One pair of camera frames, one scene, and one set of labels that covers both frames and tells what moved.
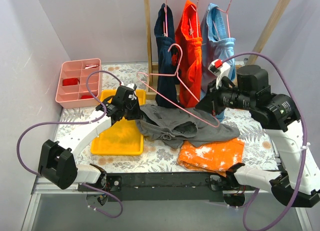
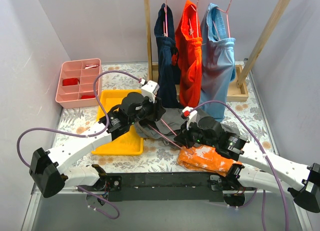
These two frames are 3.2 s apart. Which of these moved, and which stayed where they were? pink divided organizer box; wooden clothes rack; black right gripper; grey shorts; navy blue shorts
Moved: black right gripper
Stayed: navy blue shorts; pink divided organizer box; grey shorts; wooden clothes rack
